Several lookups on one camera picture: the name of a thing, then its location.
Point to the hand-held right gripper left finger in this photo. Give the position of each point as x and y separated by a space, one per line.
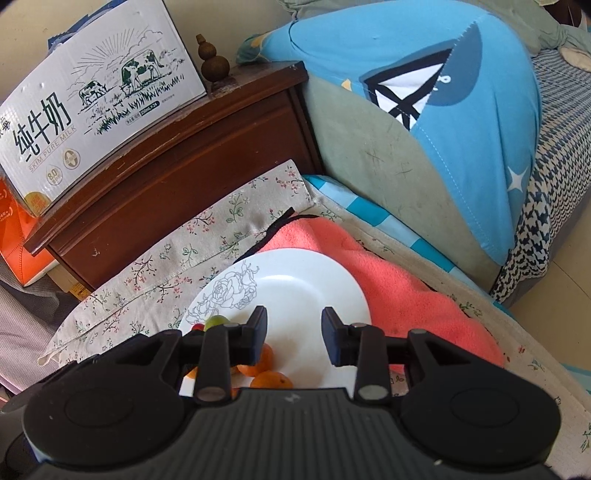
257 332

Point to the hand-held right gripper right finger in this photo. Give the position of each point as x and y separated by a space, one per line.
330 332

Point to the green jujube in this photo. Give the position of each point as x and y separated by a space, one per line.
216 321

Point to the white plate with line drawing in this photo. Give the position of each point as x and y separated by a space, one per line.
295 286

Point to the pink towel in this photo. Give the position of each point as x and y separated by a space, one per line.
392 286

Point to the floral tablecloth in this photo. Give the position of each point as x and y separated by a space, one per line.
152 272

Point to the dark wooden nightstand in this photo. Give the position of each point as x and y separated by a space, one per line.
184 175

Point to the beige cardboard box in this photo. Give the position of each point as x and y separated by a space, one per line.
69 284

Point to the checked fabric curtain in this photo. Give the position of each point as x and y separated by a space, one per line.
23 323

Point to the orange cardboard box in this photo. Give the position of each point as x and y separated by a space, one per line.
23 249

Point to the blue and green pillow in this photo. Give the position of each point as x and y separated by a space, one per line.
461 115

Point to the white milk carton box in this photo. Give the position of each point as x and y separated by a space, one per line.
115 101

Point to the brown wooden gourd ornament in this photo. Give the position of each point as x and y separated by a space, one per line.
214 64

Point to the blue houndstooth bed sheet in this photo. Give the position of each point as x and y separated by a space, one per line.
558 138

